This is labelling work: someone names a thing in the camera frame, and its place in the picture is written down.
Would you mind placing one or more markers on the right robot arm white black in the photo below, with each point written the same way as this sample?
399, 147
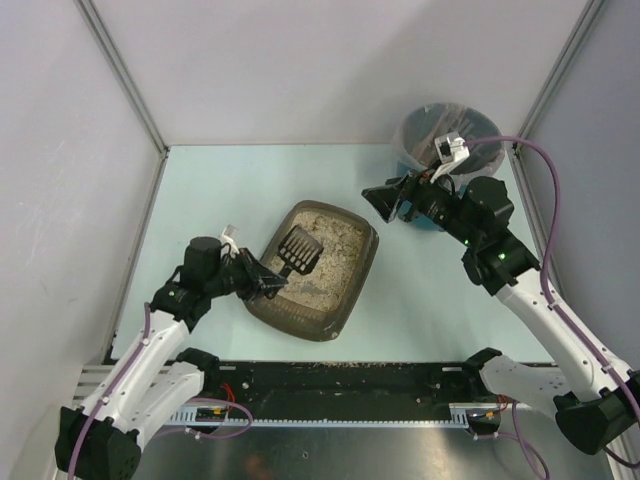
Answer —
592, 399

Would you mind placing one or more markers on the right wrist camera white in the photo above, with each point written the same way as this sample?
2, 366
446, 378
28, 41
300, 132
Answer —
452, 152

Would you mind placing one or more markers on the aluminium frame post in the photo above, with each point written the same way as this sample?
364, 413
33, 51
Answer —
575, 42
114, 59

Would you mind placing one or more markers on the right aluminium frame post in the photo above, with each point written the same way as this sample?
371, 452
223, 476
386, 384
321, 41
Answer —
575, 42

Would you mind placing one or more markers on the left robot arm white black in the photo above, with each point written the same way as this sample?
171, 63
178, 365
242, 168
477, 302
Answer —
106, 435

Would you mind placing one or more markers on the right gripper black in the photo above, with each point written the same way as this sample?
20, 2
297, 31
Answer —
406, 195

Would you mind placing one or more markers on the black litter scoop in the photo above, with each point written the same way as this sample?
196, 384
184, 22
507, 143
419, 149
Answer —
299, 251

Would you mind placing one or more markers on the clear plastic bin liner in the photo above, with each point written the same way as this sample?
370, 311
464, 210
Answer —
413, 141

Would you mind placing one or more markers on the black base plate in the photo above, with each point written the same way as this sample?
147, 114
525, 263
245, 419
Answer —
297, 392

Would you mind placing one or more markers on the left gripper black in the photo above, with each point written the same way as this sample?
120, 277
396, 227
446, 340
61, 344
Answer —
248, 275

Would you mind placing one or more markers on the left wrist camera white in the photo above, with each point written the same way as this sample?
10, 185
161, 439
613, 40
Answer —
230, 235

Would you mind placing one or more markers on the left aluminium frame post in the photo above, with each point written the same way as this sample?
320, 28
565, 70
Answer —
114, 59

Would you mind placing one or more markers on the blue trash bin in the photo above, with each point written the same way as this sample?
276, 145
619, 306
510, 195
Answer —
482, 211

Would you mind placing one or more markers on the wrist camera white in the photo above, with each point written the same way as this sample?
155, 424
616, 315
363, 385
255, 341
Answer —
230, 235
452, 152

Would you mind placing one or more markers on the brown litter box tray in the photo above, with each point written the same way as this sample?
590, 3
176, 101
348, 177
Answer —
316, 305

